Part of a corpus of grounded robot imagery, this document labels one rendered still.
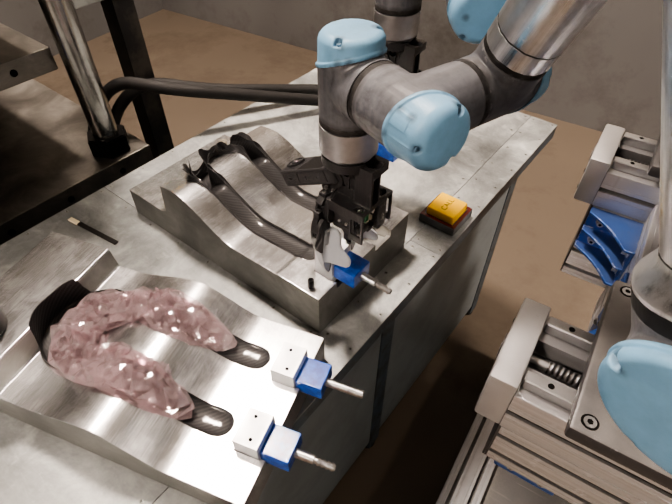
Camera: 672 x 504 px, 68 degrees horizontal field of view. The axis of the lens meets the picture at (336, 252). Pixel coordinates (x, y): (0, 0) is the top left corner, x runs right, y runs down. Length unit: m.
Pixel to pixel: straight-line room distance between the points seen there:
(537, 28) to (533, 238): 1.82
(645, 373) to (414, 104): 0.29
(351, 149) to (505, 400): 0.34
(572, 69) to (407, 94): 2.57
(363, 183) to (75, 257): 0.50
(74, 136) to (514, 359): 1.20
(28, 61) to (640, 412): 1.21
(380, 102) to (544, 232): 1.89
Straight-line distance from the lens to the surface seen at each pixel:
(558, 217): 2.45
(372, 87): 0.52
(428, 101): 0.49
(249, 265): 0.86
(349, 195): 0.67
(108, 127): 1.32
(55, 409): 0.77
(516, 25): 0.53
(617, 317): 0.65
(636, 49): 2.97
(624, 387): 0.38
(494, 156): 1.27
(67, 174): 1.34
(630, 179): 0.98
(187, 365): 0.75
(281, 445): 0.68
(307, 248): 0.86
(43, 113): 1.62
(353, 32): 0.56
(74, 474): 0.82
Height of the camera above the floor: 1.49
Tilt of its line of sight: 46 degrees down
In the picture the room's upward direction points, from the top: straight up
